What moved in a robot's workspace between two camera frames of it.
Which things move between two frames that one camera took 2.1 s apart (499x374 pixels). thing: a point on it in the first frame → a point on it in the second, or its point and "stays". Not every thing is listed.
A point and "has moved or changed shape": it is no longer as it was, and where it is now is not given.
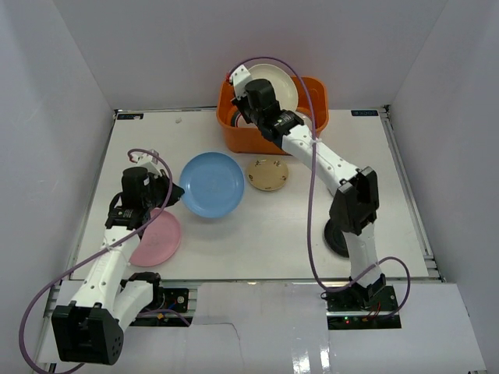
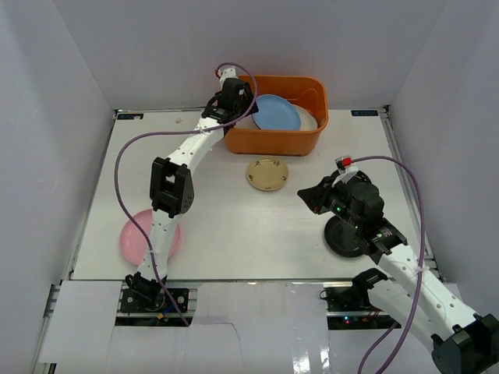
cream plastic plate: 285,91 → 307,121
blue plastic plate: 213,183 has moved or changed shape
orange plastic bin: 242,138 stays
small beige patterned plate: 267,174 stays
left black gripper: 163,188 → 242,96
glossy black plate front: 335,238 stays
